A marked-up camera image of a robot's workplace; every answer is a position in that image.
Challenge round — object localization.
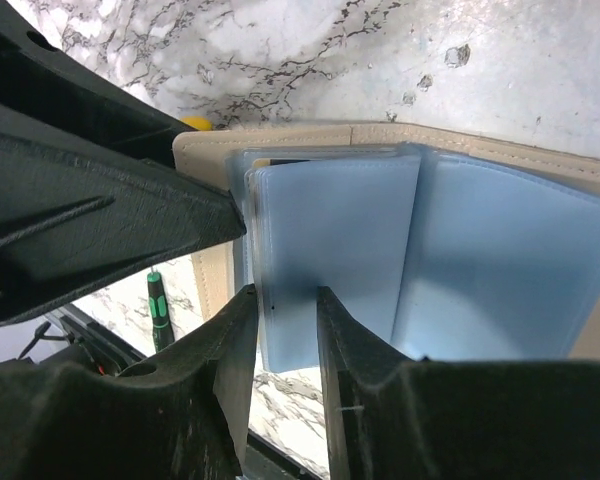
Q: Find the small green black screwdriver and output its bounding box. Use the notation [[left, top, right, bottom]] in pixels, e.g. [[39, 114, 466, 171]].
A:
[[147, 268, 175, 352]]

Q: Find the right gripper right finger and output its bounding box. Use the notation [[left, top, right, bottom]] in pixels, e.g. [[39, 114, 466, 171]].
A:
[[317, 287, 600, 479]]

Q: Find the black yellow screwdriver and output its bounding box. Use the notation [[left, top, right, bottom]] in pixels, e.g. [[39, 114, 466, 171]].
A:
[[180, 116, 213, 131]]

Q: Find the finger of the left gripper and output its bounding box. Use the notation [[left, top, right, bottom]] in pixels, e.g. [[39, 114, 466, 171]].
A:
[[0, 133, 245, 327], [0, 4, 188, 160]]

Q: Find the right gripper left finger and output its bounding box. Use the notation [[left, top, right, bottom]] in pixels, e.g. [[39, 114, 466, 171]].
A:
[[0, 286, 258, 479]]

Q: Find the gold black credit card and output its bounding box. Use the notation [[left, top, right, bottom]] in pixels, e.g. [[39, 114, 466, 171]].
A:
[[250, 158, 308, 169]]

